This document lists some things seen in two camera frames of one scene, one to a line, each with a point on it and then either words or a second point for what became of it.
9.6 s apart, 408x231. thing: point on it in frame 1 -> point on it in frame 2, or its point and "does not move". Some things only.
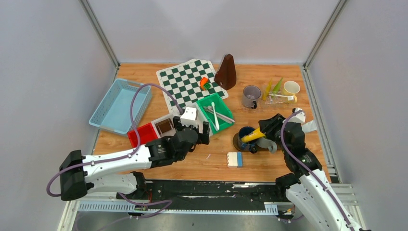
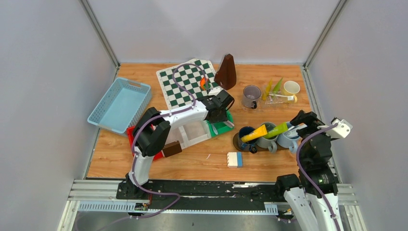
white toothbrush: (290, 98) does not move
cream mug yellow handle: (290, 88) does not move
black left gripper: (204, 137) -> (222, 118)
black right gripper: (267, 126) -> (308, 118)
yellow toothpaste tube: (266, 93) does not move
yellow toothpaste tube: (256, 134) does not move
